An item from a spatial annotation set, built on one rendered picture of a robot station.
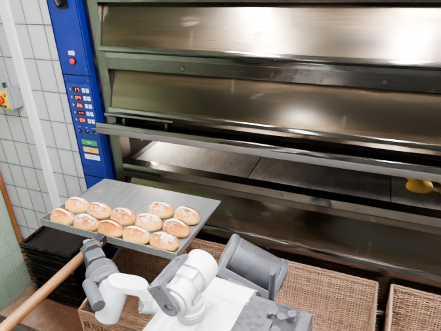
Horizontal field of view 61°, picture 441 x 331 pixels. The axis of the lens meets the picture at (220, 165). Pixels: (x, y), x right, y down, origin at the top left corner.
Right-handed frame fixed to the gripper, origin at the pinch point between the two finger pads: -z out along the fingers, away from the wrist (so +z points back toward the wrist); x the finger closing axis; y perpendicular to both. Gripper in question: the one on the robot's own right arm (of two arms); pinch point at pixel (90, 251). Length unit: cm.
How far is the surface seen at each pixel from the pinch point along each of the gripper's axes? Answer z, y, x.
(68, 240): -55, 0, -31
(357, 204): 27, -94, -4
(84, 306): -30, 3, -49
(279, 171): -11, -87, -4
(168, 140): -23, -41, 19
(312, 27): 8, -82, 60
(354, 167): 33, -80, 19
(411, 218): 42, -105, -6
